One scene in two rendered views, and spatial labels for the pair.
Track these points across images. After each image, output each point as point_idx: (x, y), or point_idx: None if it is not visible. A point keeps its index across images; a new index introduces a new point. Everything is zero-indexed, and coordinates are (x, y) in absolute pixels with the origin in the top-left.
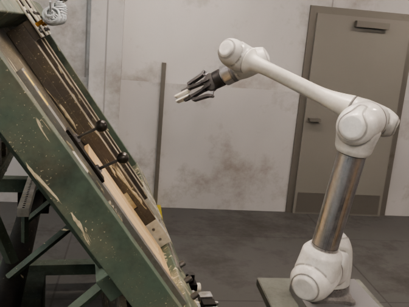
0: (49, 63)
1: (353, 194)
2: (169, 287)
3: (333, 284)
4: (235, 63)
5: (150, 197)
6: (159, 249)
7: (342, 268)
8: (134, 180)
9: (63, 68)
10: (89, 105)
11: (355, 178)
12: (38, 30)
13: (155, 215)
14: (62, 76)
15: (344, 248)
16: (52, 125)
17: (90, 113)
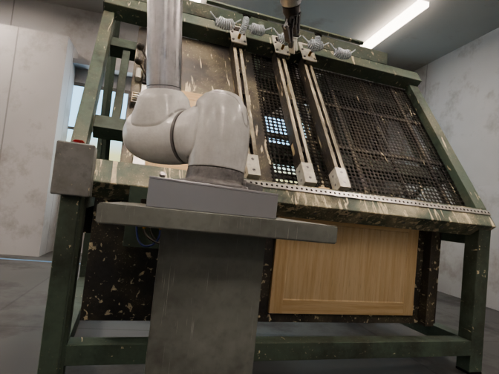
0: (234, 56)
1: (150, 3)
2: None
3: (137, 128)
4: None
5: (337, 178)
6: None
7: (174, 122)
8: (296, 146)
9: (308, 79)
10: (318, 103)
11: None
12: (231, 38)
13: (302, 179)
14: (280, 76)
15: (197, 101)
16: (103, 41)
17: (286, 97)
